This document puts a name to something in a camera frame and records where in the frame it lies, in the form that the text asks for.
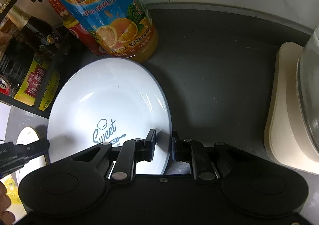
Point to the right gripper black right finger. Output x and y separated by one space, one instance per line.
193 153

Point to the white Sweet print plate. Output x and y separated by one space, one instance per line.
110 100

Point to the dark wine bottle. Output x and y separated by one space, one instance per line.
38 33

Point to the soy sauce jug red handle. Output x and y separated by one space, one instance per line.
22 71

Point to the person's left hand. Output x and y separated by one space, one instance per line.
7 217

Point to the glass kettle with beige handle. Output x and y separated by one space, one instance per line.
307 97

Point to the orange juice bottle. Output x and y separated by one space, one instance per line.
124 28

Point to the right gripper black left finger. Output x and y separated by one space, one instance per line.
129 154

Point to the gold rimmed white plate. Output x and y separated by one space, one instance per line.
35 148

